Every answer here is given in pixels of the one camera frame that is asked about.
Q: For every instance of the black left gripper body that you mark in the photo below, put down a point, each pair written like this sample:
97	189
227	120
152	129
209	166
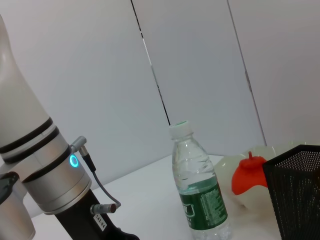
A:
82	225

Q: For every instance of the clear bottle green label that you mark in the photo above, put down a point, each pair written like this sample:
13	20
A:
202	207

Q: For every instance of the red-orange toy fruit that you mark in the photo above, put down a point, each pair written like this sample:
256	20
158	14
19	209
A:
245	177

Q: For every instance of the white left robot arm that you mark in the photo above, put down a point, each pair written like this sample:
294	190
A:
25	112

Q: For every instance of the translucent wavy fruit plate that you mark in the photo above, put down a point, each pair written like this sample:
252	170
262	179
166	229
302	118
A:
252	200

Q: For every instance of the black mesh pen holder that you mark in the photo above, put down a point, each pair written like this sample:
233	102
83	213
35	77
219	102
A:
295	195

